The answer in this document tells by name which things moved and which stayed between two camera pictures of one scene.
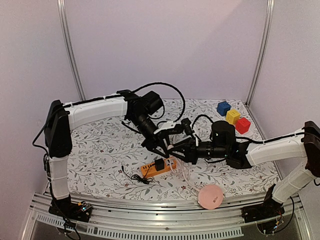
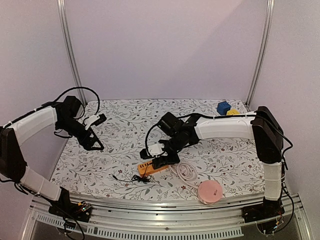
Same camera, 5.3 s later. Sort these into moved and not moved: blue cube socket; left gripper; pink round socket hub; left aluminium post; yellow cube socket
Moved: left gripper; pink round socket hub
Not moved: yellow cube socket; left aluminium post; blue cube socket
